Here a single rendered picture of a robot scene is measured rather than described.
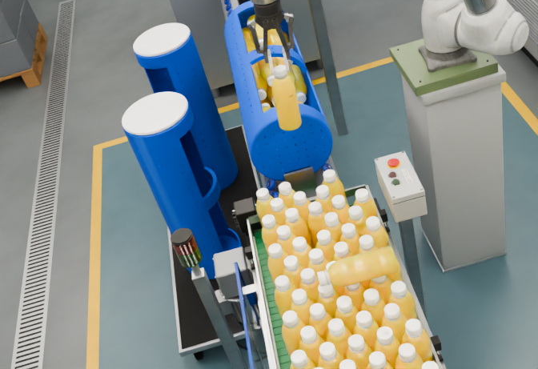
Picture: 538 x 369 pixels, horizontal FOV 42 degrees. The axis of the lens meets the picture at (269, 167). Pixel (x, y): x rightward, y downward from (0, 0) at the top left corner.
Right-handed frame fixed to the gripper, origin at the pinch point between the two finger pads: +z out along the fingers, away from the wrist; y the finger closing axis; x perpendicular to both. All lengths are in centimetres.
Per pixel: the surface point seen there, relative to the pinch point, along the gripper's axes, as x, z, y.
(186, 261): 45, 31, 32
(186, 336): -11, 137, 63
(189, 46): -110, 53, 47
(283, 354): 59, 59, 10
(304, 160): -7.8, 45.6, -1.7
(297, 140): -7.8, 36.5, -0.6
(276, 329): 50, 59, 12
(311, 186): 0, 51, -3
